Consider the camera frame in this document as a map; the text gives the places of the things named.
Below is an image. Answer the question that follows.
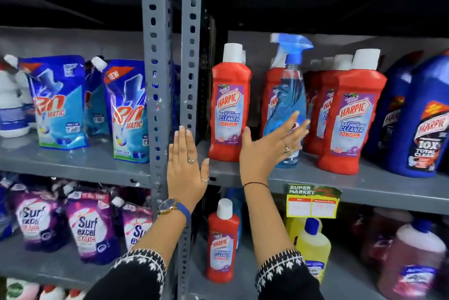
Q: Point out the person's left hand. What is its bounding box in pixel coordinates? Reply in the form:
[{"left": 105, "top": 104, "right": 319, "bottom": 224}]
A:
[{"left": 167, "top": 125, "right": 210, "bottom": 211}]

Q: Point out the person's right hand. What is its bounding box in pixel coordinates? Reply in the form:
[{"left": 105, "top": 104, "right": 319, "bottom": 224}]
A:
[{"left": 239, "top": 111, "right": 311, "bottom": 188}]

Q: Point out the person's left forearm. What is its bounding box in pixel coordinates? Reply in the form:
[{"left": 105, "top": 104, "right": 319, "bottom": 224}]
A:
[{"left": 83, "top": 205, "right": 192, "bottom": 300}]

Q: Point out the person's right forearm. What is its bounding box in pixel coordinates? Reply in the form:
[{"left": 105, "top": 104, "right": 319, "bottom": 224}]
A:
[{"left": 244, "top": 184, "right": 325, "bottom": 300}]

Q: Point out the blue glass cleaner spray bottle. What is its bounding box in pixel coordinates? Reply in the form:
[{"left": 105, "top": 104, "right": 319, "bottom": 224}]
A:
[{"left": 263, "top": 33, "right": 314, "bottom": 169}]

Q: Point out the small blue cleaner bottle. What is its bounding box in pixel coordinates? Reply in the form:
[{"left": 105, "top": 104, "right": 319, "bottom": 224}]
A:
[{"left": 224, "top": 188, "right": 245, "bottom": 251}]

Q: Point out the yellow green shelf price tag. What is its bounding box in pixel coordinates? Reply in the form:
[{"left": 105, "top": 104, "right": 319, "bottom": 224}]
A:
[{"left": 286, "top": 184, "right": 342, "bottom": 219}]

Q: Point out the blue detergent refill pouch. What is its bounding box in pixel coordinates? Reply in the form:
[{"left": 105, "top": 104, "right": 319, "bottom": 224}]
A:
[
  {"left": 91, "top": 56, "right": 150, "bottom": 164},
  {"left": 18, "top": 55, "right": 88, "bottom": 150},
  {"left": 84, "top": 61, "right": 111, "bottom": 136}
]

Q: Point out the small red bathroom cleaner bottle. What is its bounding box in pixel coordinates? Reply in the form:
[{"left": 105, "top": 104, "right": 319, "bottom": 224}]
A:
[{"left": 206, "top": 198, "right": 240, "bottom": 284}]

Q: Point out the yellow floor cleaner bottle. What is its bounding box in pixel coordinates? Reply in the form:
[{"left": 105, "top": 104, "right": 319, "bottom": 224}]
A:
[
  {"left": 284, "top": 217, "right": 324, "bottom": 245},
  {"left": 295, "top": 218, "right": 332, "bottom": 284}
]

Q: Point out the purple detergent refill pouch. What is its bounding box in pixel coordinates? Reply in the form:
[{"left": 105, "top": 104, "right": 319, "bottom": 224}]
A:
[
  {"left": 10, "top": 184, "right": 69, "bottom": 253},
  {"left": 112, "top": 197, "right": 154, "bottom": 252},
  {"left": 0, "top": 177, "right": 16, "bottom": 241},
  {"left": 65, "top": 189, "right": 122, "bottom": 265}
]

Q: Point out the blue toilet cleaner bottle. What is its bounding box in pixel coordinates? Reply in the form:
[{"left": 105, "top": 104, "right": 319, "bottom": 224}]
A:
[
  {"left": 385, "top": 49, "right": 449, "bottom": 178},
  {"left": 362, "top": 51, "right": 424, "bottom": 168}
]

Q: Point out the grey metal shelving rack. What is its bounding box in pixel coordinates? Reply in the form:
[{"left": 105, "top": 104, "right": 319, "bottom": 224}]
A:
[
  {"left": 0, "top": 0, "right": 174, "bottom": 300},
  {"left": 177, "top": 0, "right": 449, "bottom": 300}
]

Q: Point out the dark red floor cleaner bottle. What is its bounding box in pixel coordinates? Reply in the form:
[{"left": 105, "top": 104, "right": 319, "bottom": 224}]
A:
[{"left": 361, "top": 207, "right": 414, "bottom": 266}]

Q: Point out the pink floor cleaner bottle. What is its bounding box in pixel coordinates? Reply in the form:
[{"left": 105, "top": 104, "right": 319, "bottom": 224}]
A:
[{"left": 378, "top": 219, "right": 447, "bottom": 300}]

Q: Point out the white bleach bottle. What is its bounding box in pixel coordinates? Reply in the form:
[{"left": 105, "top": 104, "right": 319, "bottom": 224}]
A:
[{"left": 0, "top": 54, "right": 36, "bottom": 138}]

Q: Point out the white bottle with green label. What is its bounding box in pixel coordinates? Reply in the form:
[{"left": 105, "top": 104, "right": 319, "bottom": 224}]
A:
[{"left": 6, "top": 278, "right": 40, "bottom": 300}]

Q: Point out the gold watch with blue strap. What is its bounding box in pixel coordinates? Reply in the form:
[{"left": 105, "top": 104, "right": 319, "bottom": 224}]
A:
[{"left": 157, "top": 198, "right": 192, "bottom": 229}]

